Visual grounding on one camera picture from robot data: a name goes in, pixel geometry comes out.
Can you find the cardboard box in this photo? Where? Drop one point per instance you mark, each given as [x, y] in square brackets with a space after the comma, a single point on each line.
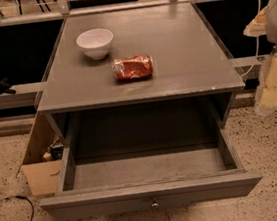
[40, 168]

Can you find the metal frame rail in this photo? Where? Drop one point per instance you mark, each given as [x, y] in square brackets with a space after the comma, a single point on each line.
[24, 19]

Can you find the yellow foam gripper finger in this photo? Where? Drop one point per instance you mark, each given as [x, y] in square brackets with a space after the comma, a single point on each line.
[266, 93]

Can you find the grey drawer cabinet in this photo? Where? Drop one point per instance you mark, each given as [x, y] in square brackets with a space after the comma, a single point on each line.
[187, 61]

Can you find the items inside cardboard box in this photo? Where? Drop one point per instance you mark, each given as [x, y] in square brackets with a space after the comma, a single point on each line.
[53, 153]

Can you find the grey top drawer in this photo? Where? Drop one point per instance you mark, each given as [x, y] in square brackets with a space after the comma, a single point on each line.
[147, 156]

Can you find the white bowl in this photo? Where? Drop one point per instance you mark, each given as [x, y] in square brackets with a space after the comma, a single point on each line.
[95, 43]

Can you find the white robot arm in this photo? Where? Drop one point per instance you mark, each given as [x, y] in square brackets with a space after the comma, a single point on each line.
[265, 23]

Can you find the crushed orange soda can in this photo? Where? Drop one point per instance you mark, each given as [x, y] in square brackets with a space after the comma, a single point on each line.
[133, 68]

